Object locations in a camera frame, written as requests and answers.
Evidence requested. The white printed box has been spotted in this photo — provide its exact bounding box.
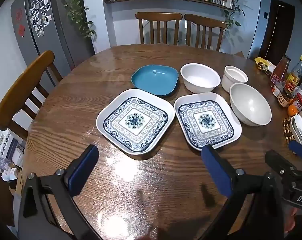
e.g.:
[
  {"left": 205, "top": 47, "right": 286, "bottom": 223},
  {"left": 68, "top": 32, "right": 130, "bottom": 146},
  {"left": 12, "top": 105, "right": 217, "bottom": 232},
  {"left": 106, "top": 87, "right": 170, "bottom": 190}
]
[{"left": 0, "top": 131, "right": 18, "bottom": 155}]

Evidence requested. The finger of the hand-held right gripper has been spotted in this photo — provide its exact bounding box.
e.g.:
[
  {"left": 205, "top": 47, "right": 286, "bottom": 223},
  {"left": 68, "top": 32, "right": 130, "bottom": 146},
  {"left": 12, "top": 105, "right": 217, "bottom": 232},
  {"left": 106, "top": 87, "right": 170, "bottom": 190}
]
[
  {"left": 288, "top": 140, "right": 302, "bottom": 160},
  {"left": 265, "top": 150, "right": 298, "bottom": 174}
]

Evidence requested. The wooden bead trivet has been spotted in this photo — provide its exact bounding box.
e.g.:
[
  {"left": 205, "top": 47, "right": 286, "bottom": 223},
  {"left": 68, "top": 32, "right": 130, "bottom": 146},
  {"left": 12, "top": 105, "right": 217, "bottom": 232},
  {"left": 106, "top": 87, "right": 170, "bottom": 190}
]
[{"left": 282, "top": 117, "right": 295, "bottom": 140}]

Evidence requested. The yellow snack packet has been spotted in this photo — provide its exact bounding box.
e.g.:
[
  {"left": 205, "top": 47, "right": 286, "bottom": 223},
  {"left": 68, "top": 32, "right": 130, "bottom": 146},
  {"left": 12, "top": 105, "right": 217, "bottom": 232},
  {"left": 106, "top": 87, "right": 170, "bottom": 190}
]
[{"left": 255, "top": 57, "right": 276, "bottom": 75}]

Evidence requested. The dark wooden door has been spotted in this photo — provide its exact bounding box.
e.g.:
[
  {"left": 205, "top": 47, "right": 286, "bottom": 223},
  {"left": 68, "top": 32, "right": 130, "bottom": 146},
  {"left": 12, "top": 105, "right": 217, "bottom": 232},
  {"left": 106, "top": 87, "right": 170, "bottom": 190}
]
[{"left": 259, "top": 0, "right": 296, "bottom": 63}]

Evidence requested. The yellow-capped clear bottle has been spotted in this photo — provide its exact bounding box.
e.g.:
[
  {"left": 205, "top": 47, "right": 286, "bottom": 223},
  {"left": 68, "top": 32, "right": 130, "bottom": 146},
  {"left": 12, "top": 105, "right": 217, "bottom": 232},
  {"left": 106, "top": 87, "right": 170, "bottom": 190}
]
[{"left": 284, "top": 55, "right": 302, "bottom": 94}]

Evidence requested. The red sauce bottle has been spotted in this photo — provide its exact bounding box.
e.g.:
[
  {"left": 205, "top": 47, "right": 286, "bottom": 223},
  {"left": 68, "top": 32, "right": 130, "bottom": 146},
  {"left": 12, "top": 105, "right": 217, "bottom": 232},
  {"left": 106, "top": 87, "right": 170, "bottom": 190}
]
[{"left": 269, "top": 54, "right": 291, "bottom": 97}]

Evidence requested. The red-lidded jar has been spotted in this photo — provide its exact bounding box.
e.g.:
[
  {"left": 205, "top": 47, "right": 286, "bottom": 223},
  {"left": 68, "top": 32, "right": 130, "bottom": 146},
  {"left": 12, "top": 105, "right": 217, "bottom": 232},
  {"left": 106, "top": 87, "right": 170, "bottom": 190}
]
[{"left": 292, "top": 94, "right": 302, "bottom": 112}]

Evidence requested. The dark-lidded sauce jar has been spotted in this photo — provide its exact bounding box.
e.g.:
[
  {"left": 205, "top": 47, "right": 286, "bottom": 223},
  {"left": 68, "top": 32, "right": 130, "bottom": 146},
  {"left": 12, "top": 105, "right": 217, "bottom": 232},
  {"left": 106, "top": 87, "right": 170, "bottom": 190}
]
[{"left": 277, "top": 90, "right": 293, "bottom": 107}]

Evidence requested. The blue patterned square plate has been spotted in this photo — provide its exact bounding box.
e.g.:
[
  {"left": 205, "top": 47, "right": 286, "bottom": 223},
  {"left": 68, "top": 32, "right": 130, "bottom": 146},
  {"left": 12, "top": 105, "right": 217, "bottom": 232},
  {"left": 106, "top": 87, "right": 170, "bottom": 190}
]
[
  {"left": 174, "top": 92, "right": 242, "bottom": 151},
  {"left": 96, "top": 88, "right": 176, "bottom": 161}
]

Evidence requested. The trailing green plant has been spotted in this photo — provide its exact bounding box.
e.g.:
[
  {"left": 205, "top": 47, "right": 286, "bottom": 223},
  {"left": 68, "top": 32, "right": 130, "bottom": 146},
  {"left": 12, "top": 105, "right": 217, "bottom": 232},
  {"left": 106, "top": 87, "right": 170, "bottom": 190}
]
[
  {"left": 56, "top": 0, "right": 96, "bottom": 38},
  {"left": 221, "top": 0, "right": 244, "bottom": 46}
]

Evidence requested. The group of photo magnets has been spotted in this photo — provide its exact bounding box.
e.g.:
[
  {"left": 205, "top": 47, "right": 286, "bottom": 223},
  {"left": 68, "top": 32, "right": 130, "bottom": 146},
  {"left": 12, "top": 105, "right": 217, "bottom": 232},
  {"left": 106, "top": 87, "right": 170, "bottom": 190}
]
[{"left": 28, "top": 0, "right": 52, "bottom": 37}]

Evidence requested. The white ramekin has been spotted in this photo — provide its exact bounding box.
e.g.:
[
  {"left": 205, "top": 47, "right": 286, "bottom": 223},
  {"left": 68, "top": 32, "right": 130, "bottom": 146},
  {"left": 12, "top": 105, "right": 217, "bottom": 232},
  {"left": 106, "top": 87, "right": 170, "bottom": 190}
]
[{"left": 221, "top": 65, "right": 248, "bottom": 93}]

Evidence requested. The person's right hand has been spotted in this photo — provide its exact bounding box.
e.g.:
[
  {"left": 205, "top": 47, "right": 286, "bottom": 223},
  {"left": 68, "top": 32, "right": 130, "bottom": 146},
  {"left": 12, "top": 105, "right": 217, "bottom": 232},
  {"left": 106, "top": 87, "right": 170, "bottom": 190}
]
[{"left": 285, "top": 204, "right": 300, "bottom": 233}]

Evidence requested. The grey refrigerator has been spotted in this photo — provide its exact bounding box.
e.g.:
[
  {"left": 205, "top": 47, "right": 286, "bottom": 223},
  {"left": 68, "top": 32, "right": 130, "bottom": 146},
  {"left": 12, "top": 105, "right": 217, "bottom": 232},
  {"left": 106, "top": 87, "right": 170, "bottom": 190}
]
[{"left": 10, "top": 0, "right": 95, "bottom": 79}]

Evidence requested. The wooden chair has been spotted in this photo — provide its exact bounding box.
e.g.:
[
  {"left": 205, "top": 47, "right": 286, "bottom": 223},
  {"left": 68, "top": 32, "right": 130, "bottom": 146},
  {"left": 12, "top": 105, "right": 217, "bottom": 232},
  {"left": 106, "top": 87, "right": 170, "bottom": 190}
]
[
  {"left": 135, "top": 12, "right": 183, "bottom": 46},
  {"left": 0, "top": 50, "right": 64, "bottom": 140},
  {"left": 184, "top": 14, "right": 228, "bottom": 52}
]

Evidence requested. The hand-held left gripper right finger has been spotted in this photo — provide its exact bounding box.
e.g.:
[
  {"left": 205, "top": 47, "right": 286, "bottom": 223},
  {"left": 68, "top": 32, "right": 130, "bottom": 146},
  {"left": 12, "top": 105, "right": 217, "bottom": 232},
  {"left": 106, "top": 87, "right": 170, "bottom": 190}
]
[{"left": 201, "top": 144, "right": 285, "bottom": 240}]

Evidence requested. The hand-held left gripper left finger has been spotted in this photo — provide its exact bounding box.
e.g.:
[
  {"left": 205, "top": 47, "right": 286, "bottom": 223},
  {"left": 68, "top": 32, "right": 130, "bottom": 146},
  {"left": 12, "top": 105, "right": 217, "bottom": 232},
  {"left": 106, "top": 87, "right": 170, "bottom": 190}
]
[{"left": 17, "top": 144, "right": 99, "bottom": 240}]

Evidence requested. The large grey-white bowl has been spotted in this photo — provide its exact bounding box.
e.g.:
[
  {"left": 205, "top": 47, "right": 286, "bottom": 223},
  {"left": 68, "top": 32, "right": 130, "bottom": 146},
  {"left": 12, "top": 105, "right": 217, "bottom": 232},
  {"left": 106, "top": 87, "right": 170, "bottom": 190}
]
[{"left": 229, "top": 83, "right": 272, "bottom": 127}]

